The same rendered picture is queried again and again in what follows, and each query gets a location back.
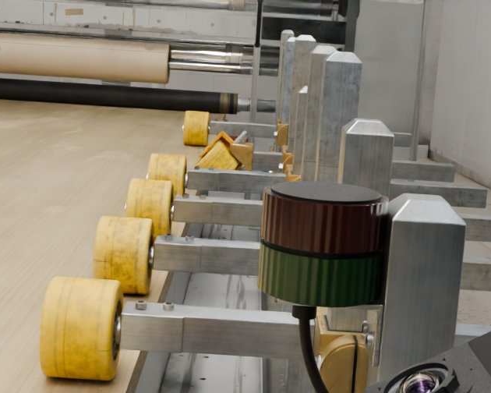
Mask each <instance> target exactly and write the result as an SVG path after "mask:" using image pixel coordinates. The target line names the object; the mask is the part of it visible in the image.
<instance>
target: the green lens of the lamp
mask: <svg viewBox="0 0 491 393"><path fill-rule="evenodd" d="M383 255H384V248H381V249H380V251H379V252H378V254H375V255H373V256H370V257H363V258H354V259H329V258H318V257H306V256H300V255H296V254H292V253H286V252H282V251H280V250H276V249H274V248H272V247H270V246H268V245H267V244H266V243H265V242H264V239H263V238H261V239H260V255H259V267H258V278H257V286H258V288H259V289H260V290H261V291H262V292H265V293H266V294H267V295H270V296H273V297H275V298H278V299H283V300H286V301H289V302H293V303H301V304H307V305H314V306H357V305H362V304H367V303H371V302H373V301H375V300H377V299H378V298H379V297H380V290H381V281H382V272H383Z"/></svg>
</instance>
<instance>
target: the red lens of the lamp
mask: <svg viewBox="0 0 491 393"><path fill-rule="evenodd" d="M270 189H271V186H267V187H265V188H264V190H263V209H262V221H261V233H260V234H261V237H262V238H263V239H265V240H266V241H268V242H270V243H273V244H276V245H279V246H284V247H287V248H292V249H296V250H305V251H311V252H318V253H366V252H371V251H375V250H379V249H381V248H383V247H384V245H385V238H386V229H387V212H388V204H389V198H388V197H387V196H385V195H383V194H381V195H382V198H383V199H382V200H381V201H380V202H377V203H373V204H357V205H342V204H318V203H311V202H305V201H300V200H292V199H288V198H284V197H282V196H278V195H275V194H273V193H272V192H271V191H270Z"/></svg>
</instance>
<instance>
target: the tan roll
mask: <svg viewBox="0 0 491 393"><path fill-rule="evenodd" d="M170 46H171V45H169V44H157V43H145V42H132V41H109V40H97V39H84V38H72V37H49V36H37V35H24V34H1V33H0V73H8V74H20V75H33V76H57V77H68V78H80V79H93V80H117V81H129V82H141V83H164V84H167V83H168V82H169V78H170V71H171V70H180V71H192V72H204V73H227V74H240V75H253V64H249V63H236V62H212V61H200V60H188V59H176V58H169V53H170V50H169V48H170Z"/></svg>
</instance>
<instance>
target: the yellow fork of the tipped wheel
mask: <svg viewBox="0 0 491 393"><path fill-rule="evenodd" d="M249 136H250V135H249V134H248V133H247V132H246V131H245V130H244V131H243V132H242V133H241V134H240V135H239V136H238V137H237V138H236V139H235V140H233V139H232V138H231V137H229V136H228V135H227V134H226V133H225V132H224V131H221V132H220V133H219V134H218V135H217V137H216V138H215V139H214V140H213V141H212V142H211V143H210V144H209V145H208V146H207V147H206V148H205V149H204V150H203V149H202V148H201V149H200V150H199V151H198V154H199V158H201V157H202V156H203V155H204V154H205V153H206V152H207V151H208V150H209V149H210V148H211V147H212V146H213V145H214V144H215V143H216V142H217V141H218V140H219V139H220V138H221V137H224V138H225V139H226V140H227V141H228V142H229V143H230V144H231V145H230V152H231V154H233V155H234V156H235V157H236V158H237V159H238V160H239V161H240V163H239V165H238V166H237V168H236V169H235V170H236V171H238V170H239V169H240V168H241V167H242V166H243V165H244V166H245V167H244V168H243V171H248V172H251V171H252V170H253V146H254V144H253V143H246V139H247V138H248V137H249Z"/></svg>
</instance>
